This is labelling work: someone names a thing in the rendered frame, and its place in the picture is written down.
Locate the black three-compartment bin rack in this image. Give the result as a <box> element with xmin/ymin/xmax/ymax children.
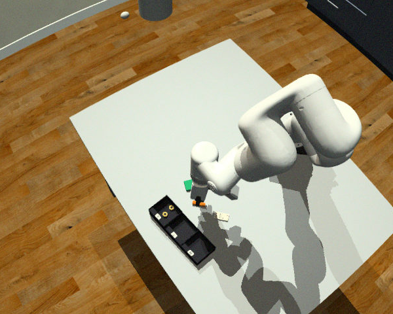
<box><xmin>149</xmin><ymin>195</ymin><xmax>215</xmax><ymax>265</ymax></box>

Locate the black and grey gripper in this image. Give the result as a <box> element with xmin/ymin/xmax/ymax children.
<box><xmin>190</xmin><ymin>180</ymin><xmax>208</xmax><ymax>206</ymax></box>

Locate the green rectangular block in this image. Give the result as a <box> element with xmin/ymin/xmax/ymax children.
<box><xmin>184</xmin><ymin>179</ymin><xmax>192</xmax><ymax>191</ymax></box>

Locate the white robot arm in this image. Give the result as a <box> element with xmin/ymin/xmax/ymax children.
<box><xmin>190</xmin><ymin>74</ymin><xmax>362</xmax><ymax>200</ymax></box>

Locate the white domino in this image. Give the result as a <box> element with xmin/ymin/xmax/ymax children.
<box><xmin>214</xmin><ymin>212</ymin><xmax>229</xmax><ymax>221</ymax></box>

